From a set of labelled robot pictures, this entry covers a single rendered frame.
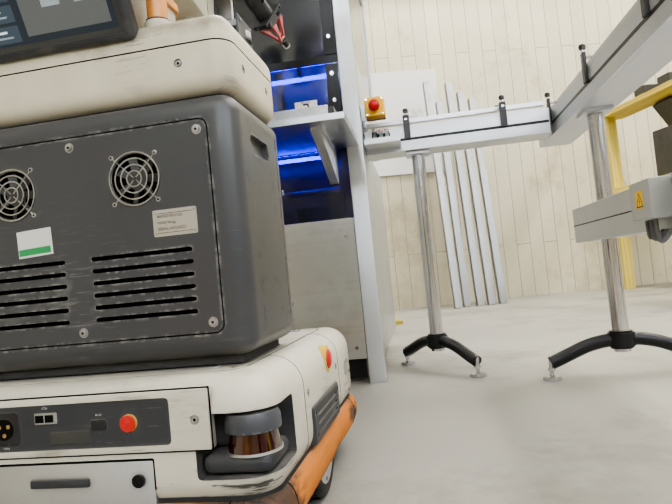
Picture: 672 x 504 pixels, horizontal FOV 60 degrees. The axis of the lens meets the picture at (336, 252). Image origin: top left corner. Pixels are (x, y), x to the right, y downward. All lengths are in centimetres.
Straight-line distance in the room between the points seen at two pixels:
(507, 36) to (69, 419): 608
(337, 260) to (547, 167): 446
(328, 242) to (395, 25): 441
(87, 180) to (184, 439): 42
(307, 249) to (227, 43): 130
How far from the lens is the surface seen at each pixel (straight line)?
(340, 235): 211
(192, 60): 93
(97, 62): 100
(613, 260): 200
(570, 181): 643
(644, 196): 147
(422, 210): 224
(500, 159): 617
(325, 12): 232
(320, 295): 212
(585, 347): 200
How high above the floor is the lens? 40
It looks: 2 degrees up
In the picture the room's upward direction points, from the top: 6 degrees counter-clockwise
